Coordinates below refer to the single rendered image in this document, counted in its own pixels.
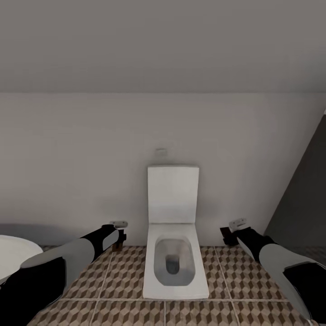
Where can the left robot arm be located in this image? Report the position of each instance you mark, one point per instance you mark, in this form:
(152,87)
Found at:
(45,278)

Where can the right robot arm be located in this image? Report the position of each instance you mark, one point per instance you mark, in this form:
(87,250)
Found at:
(301,279)

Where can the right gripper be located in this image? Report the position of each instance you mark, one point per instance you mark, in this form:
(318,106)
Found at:
(231,240)

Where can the toilet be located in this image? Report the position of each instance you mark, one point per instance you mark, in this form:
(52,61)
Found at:
(173,268)

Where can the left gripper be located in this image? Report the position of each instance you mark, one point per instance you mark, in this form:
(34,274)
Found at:
(122,237)

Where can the mousetrap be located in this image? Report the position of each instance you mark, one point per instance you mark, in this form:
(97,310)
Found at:
(117,247)
(225,231)

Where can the bathtub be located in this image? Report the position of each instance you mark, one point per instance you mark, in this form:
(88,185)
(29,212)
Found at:
(13,252)

